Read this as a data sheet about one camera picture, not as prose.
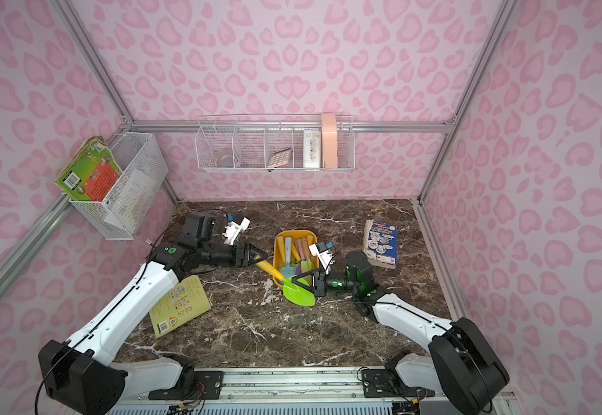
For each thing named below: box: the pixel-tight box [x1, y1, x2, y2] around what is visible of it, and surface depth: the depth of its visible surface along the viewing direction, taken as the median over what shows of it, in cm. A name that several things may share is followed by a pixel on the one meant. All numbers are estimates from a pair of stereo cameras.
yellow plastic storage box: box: [273, 229, 320, 289], surface depth 98 cm
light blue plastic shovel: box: [279, 236, 295, 279], surface depth 97 cm
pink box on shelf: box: [320, 112, 339, 169], surface depth 86 cm
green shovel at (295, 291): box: [256, 260, 316, 307], surface depth 73 cm
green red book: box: [54, 135, 123, 202], surface depth 73 cm
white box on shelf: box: [302, 129, 322, 169], surface depth 95 cm
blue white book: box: [361, 218, 399, 269], surface depth 105 cm
